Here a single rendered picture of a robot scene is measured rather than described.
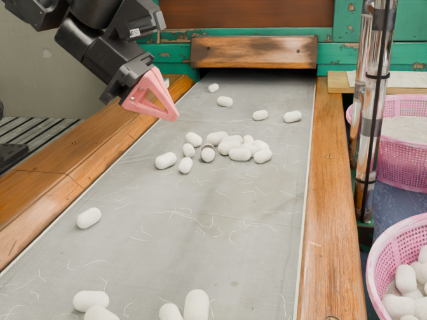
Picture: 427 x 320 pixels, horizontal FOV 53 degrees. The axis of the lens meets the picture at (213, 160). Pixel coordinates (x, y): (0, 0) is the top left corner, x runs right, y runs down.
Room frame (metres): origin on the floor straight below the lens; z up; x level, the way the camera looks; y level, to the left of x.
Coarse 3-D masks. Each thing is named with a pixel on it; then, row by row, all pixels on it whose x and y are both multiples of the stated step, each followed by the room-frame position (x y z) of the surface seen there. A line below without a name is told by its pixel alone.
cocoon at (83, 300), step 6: (78, 294) 0.30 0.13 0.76; (84, 294) 0.30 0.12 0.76; (90, 294) 0.30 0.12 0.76; (96, 294) 0.30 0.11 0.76; (102, 294) 0.30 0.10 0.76; (78, 300) 0.30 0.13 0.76; (84, 300) 0.30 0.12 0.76; (90, 300) 0.30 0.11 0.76; (96, 300) 0.30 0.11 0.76; (102, 300) 0.30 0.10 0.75; (108, 300) 0.30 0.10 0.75; (78, 306) 0.29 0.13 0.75; (84, 306) 0.29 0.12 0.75; (90, 306) 0.29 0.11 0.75; (102, 306) 0.29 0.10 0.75
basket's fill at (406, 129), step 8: (384, 120) 0.77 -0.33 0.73; (392, 120) 0.77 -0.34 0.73; (400, 120) 0.78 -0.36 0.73; (408, 120) 0.77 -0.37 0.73; (416, 120) 0.76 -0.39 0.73; (424, 120) 0.77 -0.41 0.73; (384, 128) 0.73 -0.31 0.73; (392, 128) 0.74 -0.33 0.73; (400, 128) 0.72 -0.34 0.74; (408, 128) 0.73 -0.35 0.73; (416, 128) 0.71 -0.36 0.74; (424, 128) 0.72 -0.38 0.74; (392, 136) 0.69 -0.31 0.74; (400, 136) 0.68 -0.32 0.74; (408, 136) 0.68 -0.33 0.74; (416, 136) 0.68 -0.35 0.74; (424, 136) 0.69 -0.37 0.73; (424, 152) 0.63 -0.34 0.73; (384, 160) 0.63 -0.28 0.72; (392, 160) 0.61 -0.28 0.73; (400, 160) 0.61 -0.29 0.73
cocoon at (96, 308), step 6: (96, 306) 0.28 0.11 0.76; (90, 312) 0.28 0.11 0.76; (96, 312) 0.28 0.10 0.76; (102, 312) 0.28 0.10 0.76; (108, 312) 0.28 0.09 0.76; (84, 318) 0.28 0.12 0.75; (90, 318) 0.27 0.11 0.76; (96, 318) 0.27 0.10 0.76; (102, 318) 0.27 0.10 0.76; (108, 318) 0.27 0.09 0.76; (114, 318) 0.27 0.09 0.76
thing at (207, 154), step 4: (208, 144) 0.63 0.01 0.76; (208, 148) 0.61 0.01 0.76; (204, 152) 0.61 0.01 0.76; (208, 152) 0.60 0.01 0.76; (212, 152) 0.61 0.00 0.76; (204, 156) 0.60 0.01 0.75; (208, 156) 0.60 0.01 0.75; (212, 156) 0.60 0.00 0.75; (204, 160) 0.61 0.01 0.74; (208, 160) 0.60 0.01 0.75
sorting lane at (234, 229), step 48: (192, 96) 0.98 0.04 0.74; (240, 96) 0.96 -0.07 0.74; (288, 96) 0.94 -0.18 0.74; (144, 144) 0.69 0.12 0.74; (288, 144) 0.66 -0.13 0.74; (96, 192) 0.53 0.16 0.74; (144, 192) 0.52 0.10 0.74; (192, 192) 0.51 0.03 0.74; (240, 192) 0.51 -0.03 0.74; (288, 192) 0.50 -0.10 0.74; (48, 240) 0.42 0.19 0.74; (96, 240) 0.41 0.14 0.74; (144, 240) 0.41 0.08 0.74; (192, 240) 0.40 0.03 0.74; (240, 240) 0.40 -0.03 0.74; (288, 240) 0.39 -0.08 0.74; (0, 288) 0.34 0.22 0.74; (48, 288) 0.33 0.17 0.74; (96, 288) 0.33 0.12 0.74; (144, 288) 0.33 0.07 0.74; (192, 288) 0.32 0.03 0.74; (240, 288) 0.32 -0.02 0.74; (288, 288) 0.32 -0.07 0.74
